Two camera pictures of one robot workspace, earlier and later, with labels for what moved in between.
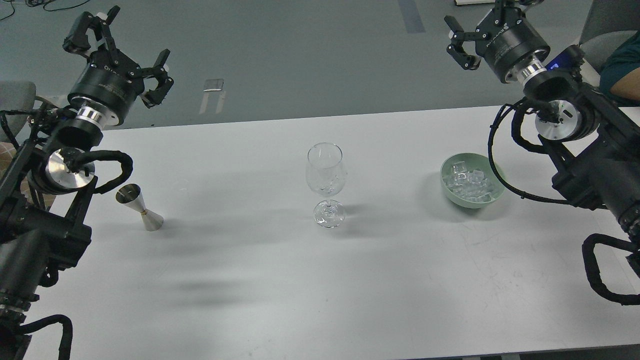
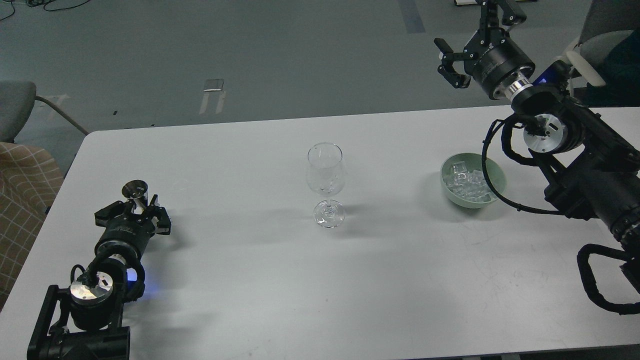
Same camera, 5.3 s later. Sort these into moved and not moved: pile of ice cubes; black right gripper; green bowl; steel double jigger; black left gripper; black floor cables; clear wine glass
Moved: black left gripper; steel double jigger; black right gripper
Not moved: black floor cables; clear wine glass; green bowl; pile of ice cubes
